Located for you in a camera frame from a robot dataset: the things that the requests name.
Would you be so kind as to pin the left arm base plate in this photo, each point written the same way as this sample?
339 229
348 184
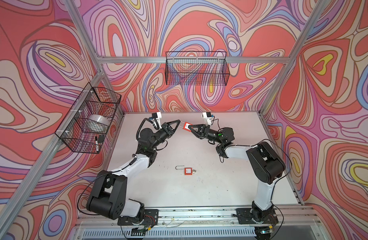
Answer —
145 218

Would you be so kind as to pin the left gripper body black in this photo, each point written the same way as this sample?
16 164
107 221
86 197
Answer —
165 132

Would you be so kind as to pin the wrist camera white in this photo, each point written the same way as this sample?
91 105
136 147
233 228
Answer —
207 117
157 116

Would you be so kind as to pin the red padlock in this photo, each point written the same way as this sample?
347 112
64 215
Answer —
188 171
185 126

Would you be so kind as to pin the black wire basket back wall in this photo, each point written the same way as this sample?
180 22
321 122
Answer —
197 68

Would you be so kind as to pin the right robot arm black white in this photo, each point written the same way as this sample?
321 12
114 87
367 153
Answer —
267 165

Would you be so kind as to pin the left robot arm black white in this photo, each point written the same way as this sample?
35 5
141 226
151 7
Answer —
108 197

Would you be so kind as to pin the black wire basket wall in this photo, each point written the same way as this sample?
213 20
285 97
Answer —
91 115
197 68

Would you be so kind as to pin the black wire basket left wall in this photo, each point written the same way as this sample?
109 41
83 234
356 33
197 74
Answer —
91 115

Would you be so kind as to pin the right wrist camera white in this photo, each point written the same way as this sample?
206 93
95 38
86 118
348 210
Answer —
207 117

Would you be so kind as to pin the black marker in basket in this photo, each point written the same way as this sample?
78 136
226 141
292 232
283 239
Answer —
97 145

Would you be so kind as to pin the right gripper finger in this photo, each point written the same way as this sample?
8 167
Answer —
197 133
199 126

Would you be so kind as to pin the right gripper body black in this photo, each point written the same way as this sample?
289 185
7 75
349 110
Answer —
210 134

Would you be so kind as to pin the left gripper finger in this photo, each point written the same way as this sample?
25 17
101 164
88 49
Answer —
175 123
175 129

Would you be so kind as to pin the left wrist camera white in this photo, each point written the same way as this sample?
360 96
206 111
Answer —
157 116

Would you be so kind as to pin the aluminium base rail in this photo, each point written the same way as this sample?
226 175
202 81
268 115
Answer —
295 222

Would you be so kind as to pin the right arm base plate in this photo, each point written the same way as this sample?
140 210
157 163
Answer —
251 216

